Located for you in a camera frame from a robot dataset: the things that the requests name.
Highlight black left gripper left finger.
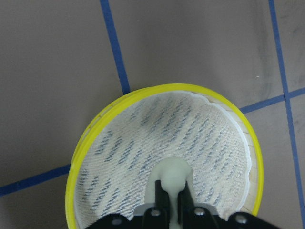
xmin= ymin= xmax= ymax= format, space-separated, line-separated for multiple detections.
xmin=155 ymin=180 xmax=170 ymax=208

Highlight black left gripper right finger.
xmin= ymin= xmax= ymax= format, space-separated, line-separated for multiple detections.
xmin=177 ymin=181 xmax=194 ymax=208

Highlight white steamer cloth lower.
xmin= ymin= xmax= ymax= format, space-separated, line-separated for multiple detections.
xmin=74 ymin=90 xmax=252 ymax=225

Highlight yellow bamboo steamer lower layer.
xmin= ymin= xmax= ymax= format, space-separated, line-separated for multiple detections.
xmin=65 ymin=83 xmax=264 ymax=229

